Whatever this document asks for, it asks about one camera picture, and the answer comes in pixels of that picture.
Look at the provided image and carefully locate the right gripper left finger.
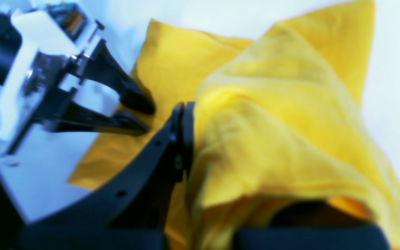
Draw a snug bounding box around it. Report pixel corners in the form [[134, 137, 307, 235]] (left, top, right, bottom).
[[18, 102, 195, 250]]

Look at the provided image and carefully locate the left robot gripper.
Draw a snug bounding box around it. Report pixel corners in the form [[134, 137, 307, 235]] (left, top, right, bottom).
[[0, 0, 157, 153]]

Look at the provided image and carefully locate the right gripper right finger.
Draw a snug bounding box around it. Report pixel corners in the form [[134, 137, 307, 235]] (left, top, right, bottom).
[[233, 224, 391, 250]]

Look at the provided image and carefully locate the orange yellow t-shirt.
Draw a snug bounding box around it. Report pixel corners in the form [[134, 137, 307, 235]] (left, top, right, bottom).
[[68, 0, 400, 250]]

